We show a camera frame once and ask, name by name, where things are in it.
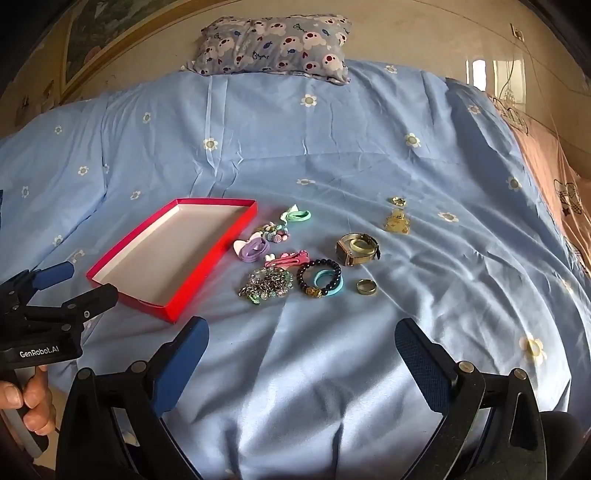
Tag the gold wrist watch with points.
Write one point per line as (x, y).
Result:
(347, 251)

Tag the framed wall picture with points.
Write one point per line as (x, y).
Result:
(92, 41)

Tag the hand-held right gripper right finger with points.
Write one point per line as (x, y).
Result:
(425, 364)

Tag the person's left hand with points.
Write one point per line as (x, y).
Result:
(32, 406)

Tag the amber hair claw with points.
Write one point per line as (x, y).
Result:
(397, 224)

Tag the printed blue pillow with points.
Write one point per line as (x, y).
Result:
(272, 44)

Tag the pink hair clip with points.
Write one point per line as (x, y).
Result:
(287, 259)

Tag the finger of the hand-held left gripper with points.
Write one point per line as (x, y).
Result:
(54, 274)
(92, 300)

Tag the pale yellow bangle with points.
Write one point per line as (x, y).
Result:
(356, 248)

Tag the white wall socket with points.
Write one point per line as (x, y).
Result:
(519, 33)

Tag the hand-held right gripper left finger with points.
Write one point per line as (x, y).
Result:
(184, 364)

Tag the red cardboard box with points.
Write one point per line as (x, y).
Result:
(171, 258)

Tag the pink printed blanket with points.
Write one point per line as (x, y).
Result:
(554, 170)

